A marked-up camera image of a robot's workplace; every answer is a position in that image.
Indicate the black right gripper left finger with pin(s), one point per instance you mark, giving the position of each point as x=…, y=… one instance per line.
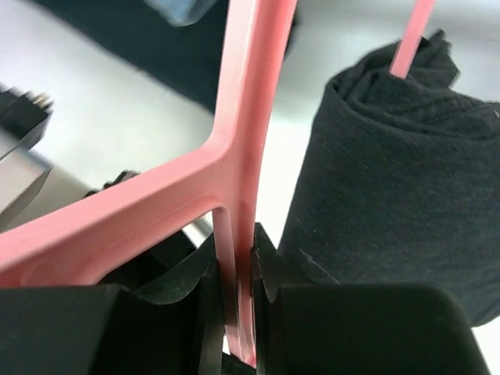
x=191, y=294

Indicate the pink hanger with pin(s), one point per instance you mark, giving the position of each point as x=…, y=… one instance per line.
x=82, y=242

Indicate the black trousers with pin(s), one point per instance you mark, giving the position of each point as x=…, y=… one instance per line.
x=400, y=182

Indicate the light blue hanging garment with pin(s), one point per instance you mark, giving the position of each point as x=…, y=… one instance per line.
x=181, y=13

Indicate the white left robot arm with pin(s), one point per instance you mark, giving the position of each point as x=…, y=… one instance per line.
x=24, y=119

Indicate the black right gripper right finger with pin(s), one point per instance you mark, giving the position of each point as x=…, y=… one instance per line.
x=294, y=317

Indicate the dark navy hanging trousers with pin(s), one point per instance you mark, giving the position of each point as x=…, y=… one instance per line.
x=186, y=59

